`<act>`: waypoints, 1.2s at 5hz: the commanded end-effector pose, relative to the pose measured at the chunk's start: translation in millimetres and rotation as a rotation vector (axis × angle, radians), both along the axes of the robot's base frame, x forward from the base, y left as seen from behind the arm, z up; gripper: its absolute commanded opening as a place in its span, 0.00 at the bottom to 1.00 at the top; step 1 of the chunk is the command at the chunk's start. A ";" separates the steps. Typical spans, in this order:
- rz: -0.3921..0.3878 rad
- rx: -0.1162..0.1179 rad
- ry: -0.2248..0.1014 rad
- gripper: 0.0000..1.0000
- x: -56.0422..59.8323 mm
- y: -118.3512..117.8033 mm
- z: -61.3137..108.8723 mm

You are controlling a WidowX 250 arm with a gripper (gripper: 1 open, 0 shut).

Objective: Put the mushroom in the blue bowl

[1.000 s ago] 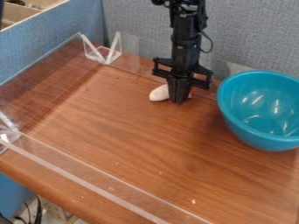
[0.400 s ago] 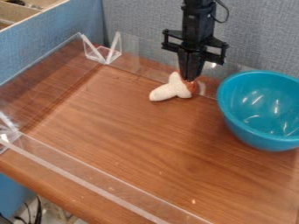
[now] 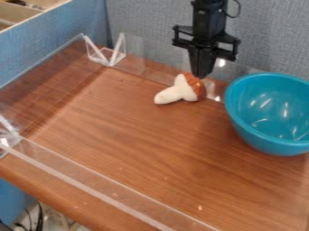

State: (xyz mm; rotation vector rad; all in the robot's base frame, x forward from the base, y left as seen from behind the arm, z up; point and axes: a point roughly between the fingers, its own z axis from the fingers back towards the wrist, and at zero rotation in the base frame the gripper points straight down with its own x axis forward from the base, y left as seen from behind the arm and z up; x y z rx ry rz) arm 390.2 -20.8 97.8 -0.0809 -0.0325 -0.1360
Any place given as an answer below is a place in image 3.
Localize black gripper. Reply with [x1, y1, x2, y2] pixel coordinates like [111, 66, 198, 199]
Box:
[171, 24, 242, 79]

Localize white brown toy mushroom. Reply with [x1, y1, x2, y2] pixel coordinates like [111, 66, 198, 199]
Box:
[153, 73, 204, 105]

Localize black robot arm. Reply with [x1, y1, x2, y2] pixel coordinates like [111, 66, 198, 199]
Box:
[172, 0, 240, 79]

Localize blue plastic bowl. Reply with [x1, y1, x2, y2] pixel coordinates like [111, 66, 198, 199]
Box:
[224, 72, 309, 156]

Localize wooden shelf box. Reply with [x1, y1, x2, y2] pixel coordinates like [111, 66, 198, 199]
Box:
[0, 0, 72, 32]

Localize clear acrylic front barrier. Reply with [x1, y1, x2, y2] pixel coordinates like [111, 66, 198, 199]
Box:
[0, 115, 219, 231]

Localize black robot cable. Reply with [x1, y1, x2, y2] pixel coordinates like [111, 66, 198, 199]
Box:
[222, 0, 242, 19]

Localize clear acrylic corner bracket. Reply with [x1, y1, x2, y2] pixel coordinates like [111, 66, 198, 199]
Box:
[83, 32, 127, 67]

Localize black floor cables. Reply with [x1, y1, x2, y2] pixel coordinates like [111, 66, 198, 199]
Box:
[0, 201, 45, 231]

